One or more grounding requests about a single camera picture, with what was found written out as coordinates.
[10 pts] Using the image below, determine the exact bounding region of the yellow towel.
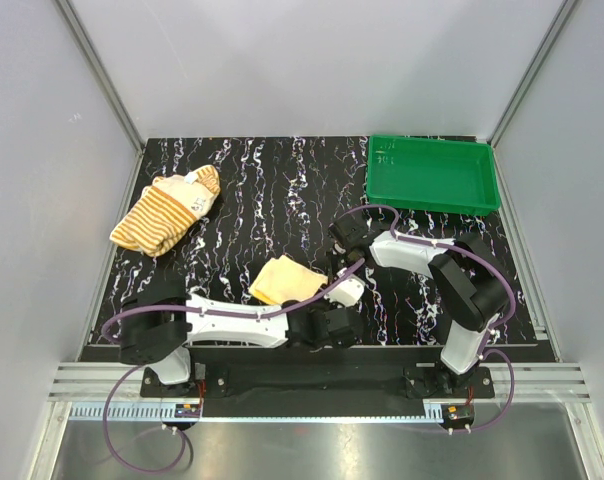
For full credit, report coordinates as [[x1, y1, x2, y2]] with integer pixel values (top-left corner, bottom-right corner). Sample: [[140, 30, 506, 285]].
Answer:
[[249, 255, 328, 305]]

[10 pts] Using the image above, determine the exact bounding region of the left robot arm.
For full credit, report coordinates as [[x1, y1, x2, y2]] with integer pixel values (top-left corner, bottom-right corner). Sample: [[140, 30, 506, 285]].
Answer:
[[119, 294, 364, 396]]

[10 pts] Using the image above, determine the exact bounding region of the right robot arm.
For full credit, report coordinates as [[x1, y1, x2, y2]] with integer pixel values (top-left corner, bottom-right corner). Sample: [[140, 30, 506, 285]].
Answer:
[[329, 212, 517, 397]]

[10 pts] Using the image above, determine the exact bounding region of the green plastic bin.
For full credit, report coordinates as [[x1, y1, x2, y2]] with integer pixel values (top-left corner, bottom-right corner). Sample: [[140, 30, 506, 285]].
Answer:
[[366, 135, 501, 216]]

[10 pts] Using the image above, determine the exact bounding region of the orange striped towel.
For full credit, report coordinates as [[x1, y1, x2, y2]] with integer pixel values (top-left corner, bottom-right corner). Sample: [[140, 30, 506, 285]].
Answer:
[[109, 165, 221, 258]]

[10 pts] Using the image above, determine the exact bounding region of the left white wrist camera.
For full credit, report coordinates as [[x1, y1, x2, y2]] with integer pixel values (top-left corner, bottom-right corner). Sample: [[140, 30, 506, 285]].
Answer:
[[326, 276, 365, 307]]

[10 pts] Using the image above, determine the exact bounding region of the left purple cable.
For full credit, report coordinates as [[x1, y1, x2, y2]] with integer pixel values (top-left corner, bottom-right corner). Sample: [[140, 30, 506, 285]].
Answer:
[[101, 257, 368, 474]]

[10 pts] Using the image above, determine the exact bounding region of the purple cable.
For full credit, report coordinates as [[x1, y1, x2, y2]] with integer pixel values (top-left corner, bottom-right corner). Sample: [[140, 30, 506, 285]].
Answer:
[[331, 203, 521, 435], [101, 257, 368, 474]]

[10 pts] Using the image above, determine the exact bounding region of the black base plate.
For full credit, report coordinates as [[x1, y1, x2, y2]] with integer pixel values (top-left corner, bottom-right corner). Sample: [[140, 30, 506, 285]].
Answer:
[[140, 346, 496, 421]]

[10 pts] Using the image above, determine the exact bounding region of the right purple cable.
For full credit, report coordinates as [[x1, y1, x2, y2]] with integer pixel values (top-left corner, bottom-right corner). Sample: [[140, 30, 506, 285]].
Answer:
[[331, 203, 521, 435]]

